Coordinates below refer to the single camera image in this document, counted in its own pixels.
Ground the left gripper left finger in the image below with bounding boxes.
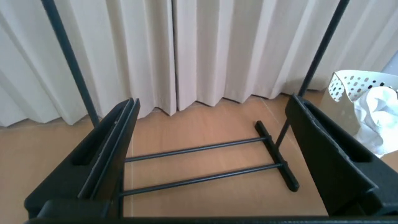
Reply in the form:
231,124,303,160
24,98,141,218

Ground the black clothes rack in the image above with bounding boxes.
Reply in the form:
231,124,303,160
41,0,351,197

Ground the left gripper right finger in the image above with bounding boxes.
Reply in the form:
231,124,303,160
285,94,398,217

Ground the white laundry basket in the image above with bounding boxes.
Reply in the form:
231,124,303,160
320,70,398,137

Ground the white printed t-shirt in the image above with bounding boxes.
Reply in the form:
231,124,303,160
353,86,398,158

